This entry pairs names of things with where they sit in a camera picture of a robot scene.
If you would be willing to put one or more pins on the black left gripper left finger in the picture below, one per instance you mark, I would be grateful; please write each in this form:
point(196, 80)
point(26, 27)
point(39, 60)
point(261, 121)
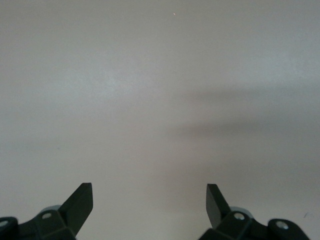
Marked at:
point(75, 210)

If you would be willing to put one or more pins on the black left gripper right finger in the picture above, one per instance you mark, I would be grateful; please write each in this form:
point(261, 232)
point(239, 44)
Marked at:
point(217, 210)

